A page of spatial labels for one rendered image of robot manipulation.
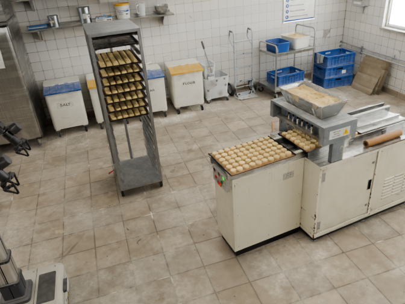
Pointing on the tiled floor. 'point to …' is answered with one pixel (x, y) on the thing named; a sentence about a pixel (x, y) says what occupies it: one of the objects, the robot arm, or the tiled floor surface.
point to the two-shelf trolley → (276, 62)
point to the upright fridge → (18, 81)
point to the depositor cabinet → (352, 183)
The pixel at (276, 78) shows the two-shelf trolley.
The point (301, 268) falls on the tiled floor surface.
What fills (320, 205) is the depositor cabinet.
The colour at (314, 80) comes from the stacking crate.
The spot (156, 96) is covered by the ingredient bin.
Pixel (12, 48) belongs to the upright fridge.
